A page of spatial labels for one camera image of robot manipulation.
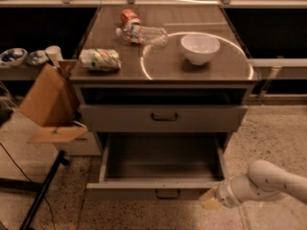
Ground grey drawer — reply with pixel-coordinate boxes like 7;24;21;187
86;133;227;200
81;89;248;132

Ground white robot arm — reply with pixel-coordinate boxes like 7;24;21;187
200;160;307;210

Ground grey drawer cabinet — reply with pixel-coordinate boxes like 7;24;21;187
71;5;257;147

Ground grey top drawer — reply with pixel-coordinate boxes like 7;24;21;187
81;89;248;132

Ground white ceramic bowl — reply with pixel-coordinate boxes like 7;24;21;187
180;34;221;65

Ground clear plastic water bottle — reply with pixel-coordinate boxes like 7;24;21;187
115;24;168;46

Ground open cardboard box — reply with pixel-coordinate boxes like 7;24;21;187
19;59;101;156

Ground green white chip bag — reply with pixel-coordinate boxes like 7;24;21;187
80;49;121;72

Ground black stand leg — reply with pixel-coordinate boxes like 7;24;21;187
0;150;69;230

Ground red soda can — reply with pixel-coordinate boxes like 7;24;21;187
120;9;141;27

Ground white paper cup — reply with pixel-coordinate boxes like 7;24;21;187
45;45;62;68

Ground blue white bowl right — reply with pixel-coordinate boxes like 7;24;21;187
26;50;48;66

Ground blue white bowl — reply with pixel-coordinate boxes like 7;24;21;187
26;50;48;66
0;48;28;66

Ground blue white bowl left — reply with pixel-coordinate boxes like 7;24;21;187
0;48;28;66

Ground black floor cable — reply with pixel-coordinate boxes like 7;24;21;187
0;142;56;230

